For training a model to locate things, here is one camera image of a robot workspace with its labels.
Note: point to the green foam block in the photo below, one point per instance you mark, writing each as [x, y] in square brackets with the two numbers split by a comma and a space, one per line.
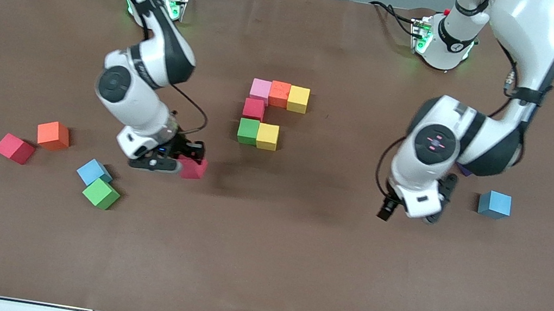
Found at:
[248, 131]
[100, 194]

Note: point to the yellow foam block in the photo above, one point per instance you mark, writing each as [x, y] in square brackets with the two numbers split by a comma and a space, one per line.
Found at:
[267, 136]
[298, 99]

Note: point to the blue foam block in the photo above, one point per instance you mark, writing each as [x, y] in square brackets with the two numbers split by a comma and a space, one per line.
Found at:
[495, 204]
[91, 170]

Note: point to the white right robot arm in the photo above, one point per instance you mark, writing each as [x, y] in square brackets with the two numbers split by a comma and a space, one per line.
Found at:
[154, 57]

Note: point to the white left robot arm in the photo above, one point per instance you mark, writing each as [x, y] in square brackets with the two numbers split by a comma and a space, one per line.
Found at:
[526, 28]

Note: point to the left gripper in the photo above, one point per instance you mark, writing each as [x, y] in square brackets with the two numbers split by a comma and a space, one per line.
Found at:
[449, 185]

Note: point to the orange foam block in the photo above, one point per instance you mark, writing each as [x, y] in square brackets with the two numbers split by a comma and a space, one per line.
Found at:
[279, 94]
[53, 135]

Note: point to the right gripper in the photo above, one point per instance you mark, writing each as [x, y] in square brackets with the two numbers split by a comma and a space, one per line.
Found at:
[185, 147]

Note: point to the brown table cover sheet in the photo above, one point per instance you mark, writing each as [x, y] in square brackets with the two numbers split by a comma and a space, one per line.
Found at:
[261, 257]

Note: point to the pink foam block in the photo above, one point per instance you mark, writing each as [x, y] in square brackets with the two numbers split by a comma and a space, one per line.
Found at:
[260, 90]

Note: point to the purple foam block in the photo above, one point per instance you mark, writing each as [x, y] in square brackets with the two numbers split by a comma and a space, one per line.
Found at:
[464, 171]

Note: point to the red foam block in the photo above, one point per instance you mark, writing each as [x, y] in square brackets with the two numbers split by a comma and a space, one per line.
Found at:
[193, 169]
[14, 148]
[254, 108]

